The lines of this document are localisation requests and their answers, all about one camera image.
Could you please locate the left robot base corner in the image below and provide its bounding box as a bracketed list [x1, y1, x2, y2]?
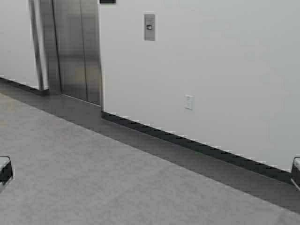
[0, 156, 14, 185]

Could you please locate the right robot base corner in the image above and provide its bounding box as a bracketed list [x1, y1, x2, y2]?
[291, 157, 300, 189]

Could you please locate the metal elevator call panel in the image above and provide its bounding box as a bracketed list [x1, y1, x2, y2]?
[144, 14, 155, 41]

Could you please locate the stainless steel elevator door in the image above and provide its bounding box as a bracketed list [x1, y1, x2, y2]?
[28, 0, 102, 105]

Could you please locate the black floor indicator sign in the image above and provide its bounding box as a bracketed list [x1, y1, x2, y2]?
[99, 0, 116, 4]

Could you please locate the white wall outlet plate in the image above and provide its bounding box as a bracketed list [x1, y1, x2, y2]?
[184, 95, 194, 110]

